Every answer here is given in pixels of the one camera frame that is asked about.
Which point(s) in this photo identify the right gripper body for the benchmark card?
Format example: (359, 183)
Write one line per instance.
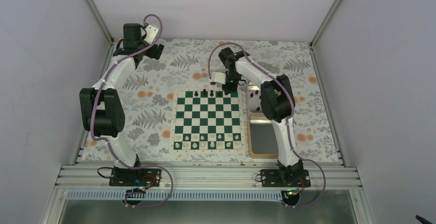
(234, 85)

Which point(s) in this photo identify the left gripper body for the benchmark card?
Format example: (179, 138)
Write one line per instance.
(151, 53)

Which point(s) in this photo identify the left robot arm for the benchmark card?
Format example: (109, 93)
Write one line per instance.
(101, 108)

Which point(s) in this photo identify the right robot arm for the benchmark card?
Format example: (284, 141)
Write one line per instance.
(277, 101)

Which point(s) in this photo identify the green white chess board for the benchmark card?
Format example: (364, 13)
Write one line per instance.
(198, 120)

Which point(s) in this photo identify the silver tin with pawns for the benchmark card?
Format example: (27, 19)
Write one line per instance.
(253, 99)

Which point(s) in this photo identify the empty gold-rimmed tin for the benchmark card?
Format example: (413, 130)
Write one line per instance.
(262, 143)

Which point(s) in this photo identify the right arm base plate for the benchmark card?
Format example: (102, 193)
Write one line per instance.
(273, 178)

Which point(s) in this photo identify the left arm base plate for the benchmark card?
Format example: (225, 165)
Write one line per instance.
(135, 178)

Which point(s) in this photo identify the aluminium rail frame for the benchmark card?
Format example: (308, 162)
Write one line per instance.
(209, 176)

